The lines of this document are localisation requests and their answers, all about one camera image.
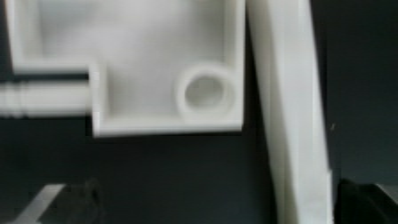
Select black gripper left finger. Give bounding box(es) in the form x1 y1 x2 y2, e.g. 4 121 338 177
14 179 105 224

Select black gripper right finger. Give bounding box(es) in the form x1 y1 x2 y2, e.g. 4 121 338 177
336 179 398 224

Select white chair seat plate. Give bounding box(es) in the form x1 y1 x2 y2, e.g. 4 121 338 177
4 0 245 137

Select white chair leg with tag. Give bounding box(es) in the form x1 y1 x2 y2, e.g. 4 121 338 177
0 81 91 118

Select white U-shaped fence wall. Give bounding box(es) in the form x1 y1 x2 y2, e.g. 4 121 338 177
247 0 334 224

